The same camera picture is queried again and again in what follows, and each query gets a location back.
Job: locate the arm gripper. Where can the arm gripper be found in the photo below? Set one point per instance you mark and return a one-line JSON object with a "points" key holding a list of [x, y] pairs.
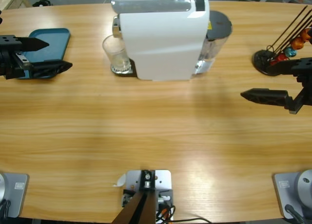
{"points": [[306, 70], [9, 60]]}

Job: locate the clear drinking glass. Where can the clear drinking glass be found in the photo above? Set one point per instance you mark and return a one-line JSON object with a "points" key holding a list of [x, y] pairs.
{"points": [[114, 50]]}

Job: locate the white capsule coffee machine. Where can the white capsule coffee machine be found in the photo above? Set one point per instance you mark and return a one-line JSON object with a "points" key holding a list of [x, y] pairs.
{"points": [[158, 43]]}

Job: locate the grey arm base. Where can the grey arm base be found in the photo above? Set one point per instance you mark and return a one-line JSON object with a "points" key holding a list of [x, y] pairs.
{"points": [[17, 194], [287, 194]]}

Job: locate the red coffee capsule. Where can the red coffee capsule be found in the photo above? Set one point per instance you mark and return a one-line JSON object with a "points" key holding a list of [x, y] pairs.
{"points": [[282, 57], [273, 62]]}

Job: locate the teal coffee capsule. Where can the teal coffee capsule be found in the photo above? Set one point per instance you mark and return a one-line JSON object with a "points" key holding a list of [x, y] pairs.
{"points": [[290, 52]]}

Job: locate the orange coffee capsule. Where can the orange coffee capsule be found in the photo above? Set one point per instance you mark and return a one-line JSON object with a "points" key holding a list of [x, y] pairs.
{"points": [[298, 43], [304, 34]]}

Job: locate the blue plastic tray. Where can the blue plastic tray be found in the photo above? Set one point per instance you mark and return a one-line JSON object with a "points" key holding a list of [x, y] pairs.
{"points": [[58, 43]]}

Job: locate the black capsule stand thin rods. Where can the black capsule stand thin rods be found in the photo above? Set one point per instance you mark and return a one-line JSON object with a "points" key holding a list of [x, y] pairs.
{"points": [[260, 59]]}

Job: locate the small black object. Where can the small black object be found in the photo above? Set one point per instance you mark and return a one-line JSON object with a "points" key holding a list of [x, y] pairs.
{"points": [[42, 3]]}

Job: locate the clear water tank grey lid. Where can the clear water tank grey lid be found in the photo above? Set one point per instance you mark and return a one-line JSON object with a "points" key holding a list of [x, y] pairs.
{"points": [[219, 24]]}

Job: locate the chrome drip tray black base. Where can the chrome drip tray black base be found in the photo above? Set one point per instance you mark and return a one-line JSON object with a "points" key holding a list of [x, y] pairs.
{"points": [[132, 74]]}

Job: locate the white tape piece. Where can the white tape piece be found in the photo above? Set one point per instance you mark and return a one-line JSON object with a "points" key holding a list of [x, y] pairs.
{"points": [[121, 181]]}

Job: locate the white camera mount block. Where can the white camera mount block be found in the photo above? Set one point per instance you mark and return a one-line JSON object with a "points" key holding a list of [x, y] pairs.
{"points": [[163, 177]]}

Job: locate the dark camera post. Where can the dark camera post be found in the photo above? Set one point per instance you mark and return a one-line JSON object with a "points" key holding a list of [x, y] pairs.
{"points": [[141, 209]]}

